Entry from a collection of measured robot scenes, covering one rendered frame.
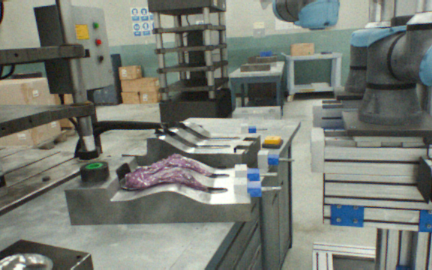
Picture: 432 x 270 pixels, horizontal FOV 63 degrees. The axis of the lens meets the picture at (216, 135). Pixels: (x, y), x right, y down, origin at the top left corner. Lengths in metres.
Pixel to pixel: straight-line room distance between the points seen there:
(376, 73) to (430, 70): 0.17
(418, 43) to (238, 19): 6.93
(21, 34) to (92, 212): 9.03
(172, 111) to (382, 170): 4.56
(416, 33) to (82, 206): 0.91
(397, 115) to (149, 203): 0.67
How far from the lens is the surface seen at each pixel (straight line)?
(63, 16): 1.62
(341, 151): 0.97
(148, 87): 7.90
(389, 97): 0.96
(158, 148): 1.33
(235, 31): 7.69
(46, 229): 1.10
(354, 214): 1.09
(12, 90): 4.95
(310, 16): 0.72
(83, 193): 1.02
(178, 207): 0.96
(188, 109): 5.28
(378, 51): 0.96
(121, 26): 8.49
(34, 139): 4.97
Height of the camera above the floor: 1.27
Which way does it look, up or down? 15 degrees down
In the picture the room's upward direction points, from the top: 4 degrees counter-clockwise
